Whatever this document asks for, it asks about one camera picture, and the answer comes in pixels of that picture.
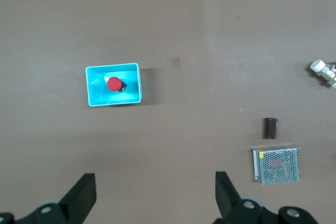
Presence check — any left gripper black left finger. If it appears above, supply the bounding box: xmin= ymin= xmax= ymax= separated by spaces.
xmin=0 ymin=173 xmax=97 ymax=224

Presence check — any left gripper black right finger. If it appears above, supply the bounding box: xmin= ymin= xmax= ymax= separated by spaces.
xmin=214 ymin=171 xmax=320 ymax=224

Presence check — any red push button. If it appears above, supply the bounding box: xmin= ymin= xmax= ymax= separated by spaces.
xmin=104 ymin=76 xmax=128 ymax=93

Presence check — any metal mesh power supply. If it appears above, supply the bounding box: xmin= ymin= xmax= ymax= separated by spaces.
xmin=252 ymin=145 xmax=302 ymax=185

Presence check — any dark brown cylindrical capacitor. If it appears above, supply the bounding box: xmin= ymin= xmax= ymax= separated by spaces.
xmin=264 ymin=118 xmax=278 ymax=140

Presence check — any cyan plastic bin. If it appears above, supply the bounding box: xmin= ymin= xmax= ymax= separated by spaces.
xmin=85 ymin=62 xmax=143 ymax=107

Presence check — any white-ended metal valve fitting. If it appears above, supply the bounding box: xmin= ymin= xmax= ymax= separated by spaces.
xmin=309 ymin=59 xmax=336 ymax=89

